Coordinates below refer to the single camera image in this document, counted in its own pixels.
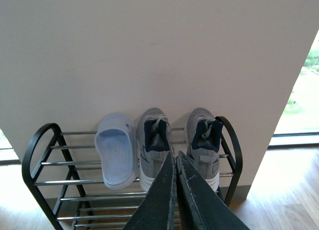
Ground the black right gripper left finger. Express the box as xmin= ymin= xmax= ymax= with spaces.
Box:
xmin=124 ymin=152 xmax=176 ymax=230

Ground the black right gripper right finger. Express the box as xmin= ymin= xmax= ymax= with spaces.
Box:
xmin=176 ymin=151 xmax=248 ymax=230

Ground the grey knit sneaker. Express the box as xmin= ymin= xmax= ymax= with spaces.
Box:
xmin=186 ymin=108 xmax=223 ymax=192
xmin=137 ymin=108 xmax=171 ymax=192

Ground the black metal shoe rack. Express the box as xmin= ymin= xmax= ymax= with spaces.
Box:
xmin=22 ymin=116 xmax=243 ymax=230

